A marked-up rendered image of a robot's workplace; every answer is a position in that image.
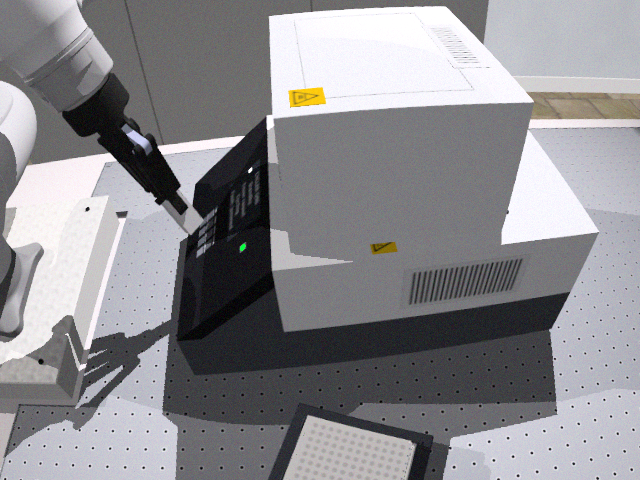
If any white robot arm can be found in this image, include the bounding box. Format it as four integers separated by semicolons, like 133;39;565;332
0;0;113;338

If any white benchtop lab instrument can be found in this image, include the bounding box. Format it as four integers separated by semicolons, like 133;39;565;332
177;7;599;375

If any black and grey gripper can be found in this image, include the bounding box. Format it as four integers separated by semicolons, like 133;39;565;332
62;73;204;235

